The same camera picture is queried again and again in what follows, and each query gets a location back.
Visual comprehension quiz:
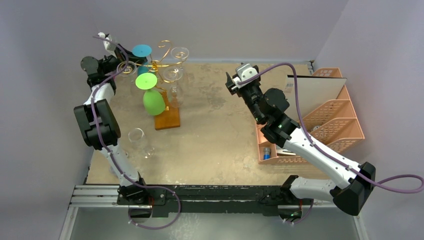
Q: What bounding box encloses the black aluminium base frame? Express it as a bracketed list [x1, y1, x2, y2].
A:
[69, 183, 362, 220]

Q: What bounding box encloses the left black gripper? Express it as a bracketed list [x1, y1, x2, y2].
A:
[100, 44, 147, 76]

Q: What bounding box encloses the grey board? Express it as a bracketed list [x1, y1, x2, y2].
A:
[283, 75, 347, 121]

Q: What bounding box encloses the wooden rack base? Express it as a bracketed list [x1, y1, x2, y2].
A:
[154, 91, 181, 131]

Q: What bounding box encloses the blue plastic goblet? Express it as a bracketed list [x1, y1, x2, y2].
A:
[131, 44, 152, 76]

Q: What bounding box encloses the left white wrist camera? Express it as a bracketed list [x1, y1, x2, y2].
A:
[97, 32, 116, 52]

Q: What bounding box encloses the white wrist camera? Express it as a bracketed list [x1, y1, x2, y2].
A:
[232, 63, 259, 89]
[97, 32, 116, 52]

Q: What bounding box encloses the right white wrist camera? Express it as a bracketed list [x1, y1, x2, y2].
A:
[232, 63, 259, 89]

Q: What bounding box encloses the gold wire wine glass rack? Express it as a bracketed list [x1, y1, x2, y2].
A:
[119, 40, 190, 100]

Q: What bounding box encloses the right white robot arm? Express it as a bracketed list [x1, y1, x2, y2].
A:
[225, 74, 376, 216]

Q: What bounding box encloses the peach plastic organizer basket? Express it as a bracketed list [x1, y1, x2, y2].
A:
[256, 67, 365, 165]

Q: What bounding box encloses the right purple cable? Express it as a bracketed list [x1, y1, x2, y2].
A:
[236, 62, 424, 226]

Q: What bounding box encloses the clear wine glass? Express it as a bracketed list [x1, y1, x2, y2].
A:
[170, 46, 190, 62]
[162, 66, 184, 108]
[128, 128, 155, 159]
[116, 61, 138, 83]

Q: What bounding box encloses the blue grey hose connector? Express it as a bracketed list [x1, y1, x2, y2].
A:
[263, 147, 272, 161]

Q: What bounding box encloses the green plastic goblet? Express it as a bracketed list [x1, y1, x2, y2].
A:
[135, 72, 166, 116]

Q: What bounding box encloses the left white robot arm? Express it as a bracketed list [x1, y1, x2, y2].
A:
[73, 43, 149, 205]

